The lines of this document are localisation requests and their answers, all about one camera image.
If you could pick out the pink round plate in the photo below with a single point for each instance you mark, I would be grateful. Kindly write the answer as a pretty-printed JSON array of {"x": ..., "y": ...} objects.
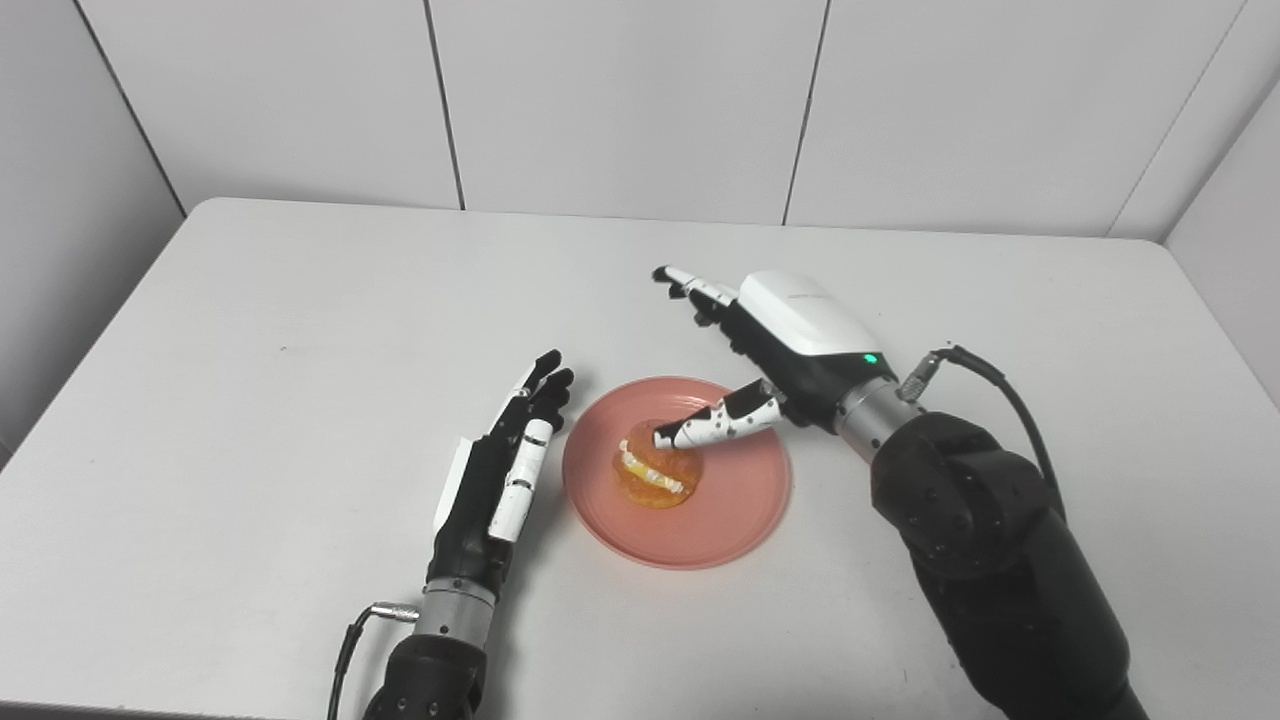
[{"x": 730, "y": 500}]

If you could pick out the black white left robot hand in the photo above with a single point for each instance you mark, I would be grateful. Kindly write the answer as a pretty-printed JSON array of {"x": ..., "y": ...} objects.
[{"x": 470, "y": 510}]

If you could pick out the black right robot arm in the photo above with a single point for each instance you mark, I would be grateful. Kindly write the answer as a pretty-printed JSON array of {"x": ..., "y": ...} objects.
[{"x": 1000, "y": 560}]

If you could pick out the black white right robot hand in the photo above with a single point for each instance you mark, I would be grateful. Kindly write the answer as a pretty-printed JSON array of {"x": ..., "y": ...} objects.
[{"x": 800, "y": 340}]

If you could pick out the orange cream puff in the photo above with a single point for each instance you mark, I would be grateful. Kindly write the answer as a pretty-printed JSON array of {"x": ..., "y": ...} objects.
[{"x": 655, "y": 490}]

